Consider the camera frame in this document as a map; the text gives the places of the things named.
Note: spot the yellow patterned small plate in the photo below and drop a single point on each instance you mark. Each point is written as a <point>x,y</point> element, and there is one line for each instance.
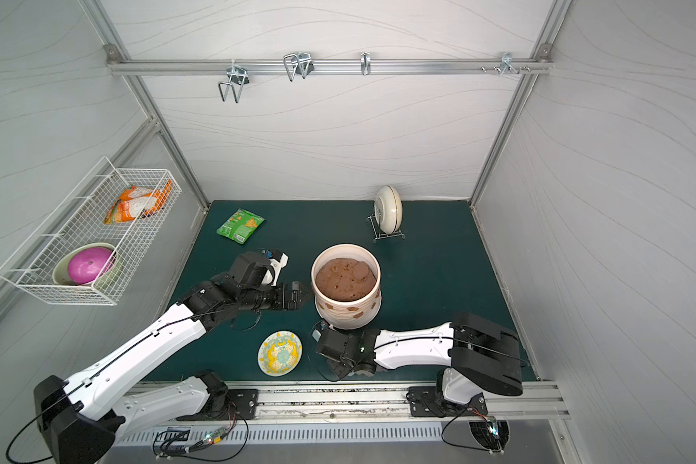
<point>280,353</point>

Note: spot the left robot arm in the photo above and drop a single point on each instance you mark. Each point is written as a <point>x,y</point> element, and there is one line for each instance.
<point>82,417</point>

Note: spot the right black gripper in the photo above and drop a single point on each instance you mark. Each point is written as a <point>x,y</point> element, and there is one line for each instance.
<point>331,343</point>

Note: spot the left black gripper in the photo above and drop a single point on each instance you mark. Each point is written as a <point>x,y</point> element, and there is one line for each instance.
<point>290,296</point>

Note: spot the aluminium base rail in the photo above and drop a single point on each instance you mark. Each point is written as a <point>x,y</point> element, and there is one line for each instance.
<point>282,403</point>

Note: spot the cream plate on stand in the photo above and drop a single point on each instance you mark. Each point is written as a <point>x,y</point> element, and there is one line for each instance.
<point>388,209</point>

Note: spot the metal double hook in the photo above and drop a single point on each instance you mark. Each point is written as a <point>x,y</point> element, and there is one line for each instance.
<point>236,78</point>

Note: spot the green snack packet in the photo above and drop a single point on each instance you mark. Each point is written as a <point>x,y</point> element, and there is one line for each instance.
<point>240,226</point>

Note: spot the white wire basket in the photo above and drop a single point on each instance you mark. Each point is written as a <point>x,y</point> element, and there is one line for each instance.
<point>78,220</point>

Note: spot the aluminium top rail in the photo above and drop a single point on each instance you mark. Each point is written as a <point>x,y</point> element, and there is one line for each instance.
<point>322,67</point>

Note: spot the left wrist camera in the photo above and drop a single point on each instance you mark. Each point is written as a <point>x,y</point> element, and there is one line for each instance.
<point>277,261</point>

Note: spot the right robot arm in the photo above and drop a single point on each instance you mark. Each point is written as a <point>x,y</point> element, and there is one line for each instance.
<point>476,355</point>

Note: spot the magenta bowl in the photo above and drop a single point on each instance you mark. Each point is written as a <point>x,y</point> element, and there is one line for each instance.
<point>92,263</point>

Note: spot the metal hook right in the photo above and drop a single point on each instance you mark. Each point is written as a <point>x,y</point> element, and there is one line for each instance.
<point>506,66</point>

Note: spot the pale green bowl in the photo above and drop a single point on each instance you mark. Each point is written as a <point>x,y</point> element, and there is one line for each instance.
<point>60,275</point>

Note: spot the orange snack bag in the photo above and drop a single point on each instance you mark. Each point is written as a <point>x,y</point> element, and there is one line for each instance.
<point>138,202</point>

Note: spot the white ceramic pot with mud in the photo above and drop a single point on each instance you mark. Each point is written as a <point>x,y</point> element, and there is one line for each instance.
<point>346,280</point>

